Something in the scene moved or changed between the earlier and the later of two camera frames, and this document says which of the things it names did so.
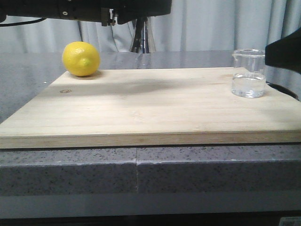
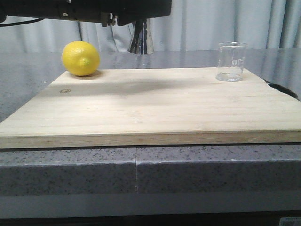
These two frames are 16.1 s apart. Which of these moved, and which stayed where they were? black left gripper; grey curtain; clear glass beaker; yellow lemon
Moved: clear glass beaker
Stayed: yellow lemon; grey curtain; black left gripper
